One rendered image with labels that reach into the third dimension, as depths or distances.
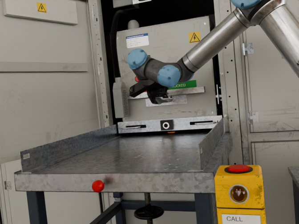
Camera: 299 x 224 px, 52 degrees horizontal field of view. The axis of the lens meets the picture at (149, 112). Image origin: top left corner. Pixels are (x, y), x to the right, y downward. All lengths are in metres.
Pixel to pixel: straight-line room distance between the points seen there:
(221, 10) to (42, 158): 0.98
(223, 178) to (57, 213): 1.43
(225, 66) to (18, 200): 1.39
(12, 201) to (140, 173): 1.32
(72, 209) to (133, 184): 0.99
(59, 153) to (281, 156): 0.92
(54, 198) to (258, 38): 1.34
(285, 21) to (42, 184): 0.83
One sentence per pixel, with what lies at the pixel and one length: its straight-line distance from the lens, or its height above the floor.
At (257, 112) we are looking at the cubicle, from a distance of 1.42.
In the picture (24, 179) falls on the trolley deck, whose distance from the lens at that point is 1.05.
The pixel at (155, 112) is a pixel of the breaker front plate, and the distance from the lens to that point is 1.56.
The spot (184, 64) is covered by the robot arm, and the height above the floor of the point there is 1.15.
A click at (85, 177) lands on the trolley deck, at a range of 0.92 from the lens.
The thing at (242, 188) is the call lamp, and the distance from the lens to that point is 0.55.
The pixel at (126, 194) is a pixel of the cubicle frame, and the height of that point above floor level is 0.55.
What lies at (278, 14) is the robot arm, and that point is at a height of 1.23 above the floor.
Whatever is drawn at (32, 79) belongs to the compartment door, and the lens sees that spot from 1.44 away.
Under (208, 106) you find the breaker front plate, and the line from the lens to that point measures 1.50.
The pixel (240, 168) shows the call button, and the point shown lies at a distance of 0.58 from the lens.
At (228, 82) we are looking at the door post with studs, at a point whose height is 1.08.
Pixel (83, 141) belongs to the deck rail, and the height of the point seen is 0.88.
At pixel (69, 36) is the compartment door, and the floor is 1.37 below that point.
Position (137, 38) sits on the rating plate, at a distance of 1.60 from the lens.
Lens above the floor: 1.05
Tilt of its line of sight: 3 degrees down
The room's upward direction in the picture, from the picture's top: 5 degrees counter-clockwise
